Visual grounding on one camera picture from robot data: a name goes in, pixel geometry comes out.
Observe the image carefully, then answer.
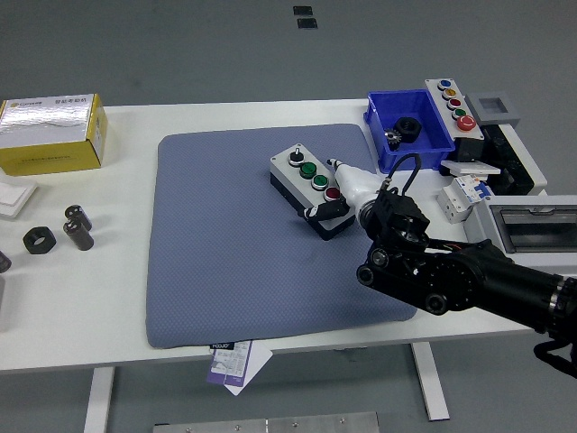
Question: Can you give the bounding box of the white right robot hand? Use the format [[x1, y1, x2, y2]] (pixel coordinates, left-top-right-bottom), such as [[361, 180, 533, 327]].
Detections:
[[302, 157, 384, 222]]

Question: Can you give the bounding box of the grey four-control button box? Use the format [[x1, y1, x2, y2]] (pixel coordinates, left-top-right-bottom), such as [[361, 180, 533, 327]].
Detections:
[[269, 143, 357, 242]]

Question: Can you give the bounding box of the grey five-button control box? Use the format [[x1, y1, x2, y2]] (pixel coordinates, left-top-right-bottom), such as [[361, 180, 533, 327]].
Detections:
[[425, 77, 487, 161]]

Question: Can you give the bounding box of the small metal gear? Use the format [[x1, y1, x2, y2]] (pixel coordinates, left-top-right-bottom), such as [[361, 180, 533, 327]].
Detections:
[[383, 128, 404, 152]]

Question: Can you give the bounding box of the large black hex nut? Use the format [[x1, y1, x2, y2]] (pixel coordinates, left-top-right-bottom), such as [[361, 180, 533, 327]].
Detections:
[[393, 116, 423, 143], [22, 226, 57, 256]]

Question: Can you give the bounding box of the blue plastic bin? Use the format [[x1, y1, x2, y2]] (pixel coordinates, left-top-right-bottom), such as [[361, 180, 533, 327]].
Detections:
[[363, 88, 456, 174]]

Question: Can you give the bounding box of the white circuit breaker blue lever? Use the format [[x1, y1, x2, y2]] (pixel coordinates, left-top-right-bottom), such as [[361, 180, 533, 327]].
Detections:
[[435, 174, 492, 225]]

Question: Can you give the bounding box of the blue-grey padded mat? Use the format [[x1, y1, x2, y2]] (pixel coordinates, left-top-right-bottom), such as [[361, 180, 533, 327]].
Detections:
[[144, 123, 418, 350]]

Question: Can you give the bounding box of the grey distribution box clear cover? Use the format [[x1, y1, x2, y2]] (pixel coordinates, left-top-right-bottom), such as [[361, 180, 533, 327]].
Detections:
[[463, 194, 577, 277]]

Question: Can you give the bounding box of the white paper card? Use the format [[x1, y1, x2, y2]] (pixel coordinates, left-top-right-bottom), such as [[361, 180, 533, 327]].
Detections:
[[223, 345, 274, 397]]

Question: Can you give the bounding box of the white table leg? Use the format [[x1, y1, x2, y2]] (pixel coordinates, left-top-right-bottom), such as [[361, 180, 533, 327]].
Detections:
[[408, 342, 451, 422], [83, 367, 116, 433]]

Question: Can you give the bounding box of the purple and white mat tag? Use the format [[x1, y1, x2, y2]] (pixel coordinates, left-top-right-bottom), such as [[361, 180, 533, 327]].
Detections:
[[206, 340, 253, 389]]

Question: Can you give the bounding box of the black cylindrical capacitor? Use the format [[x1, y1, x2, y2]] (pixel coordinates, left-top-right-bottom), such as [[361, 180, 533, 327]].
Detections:
[[64, 204, 94, 231], [62, 219, 95, 252]]

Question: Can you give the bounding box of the yellow and silver cardboard box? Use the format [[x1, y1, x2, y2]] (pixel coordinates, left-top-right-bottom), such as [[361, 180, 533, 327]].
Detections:
[[0, 93, 109, 177]]

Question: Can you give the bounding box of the white wall switch panel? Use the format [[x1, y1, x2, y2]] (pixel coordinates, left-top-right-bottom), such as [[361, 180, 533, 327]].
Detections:
[[440, 159, 501, 178]]

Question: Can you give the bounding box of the black and white rail device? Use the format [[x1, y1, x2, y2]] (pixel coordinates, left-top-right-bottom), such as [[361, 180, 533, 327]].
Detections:
[[481, 124, 549, 198]]

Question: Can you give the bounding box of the grey square frame box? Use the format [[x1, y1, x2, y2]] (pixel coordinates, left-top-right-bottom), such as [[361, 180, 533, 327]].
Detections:
[[464, 92, 522, 127]]

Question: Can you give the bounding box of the grey metal base plate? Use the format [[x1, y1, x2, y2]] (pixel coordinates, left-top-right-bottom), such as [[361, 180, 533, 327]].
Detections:
[[151, 410, 380, 433]]

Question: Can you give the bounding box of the white square switch plate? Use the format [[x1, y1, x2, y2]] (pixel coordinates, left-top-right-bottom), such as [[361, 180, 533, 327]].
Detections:
[[0, 175, 39, 221]]

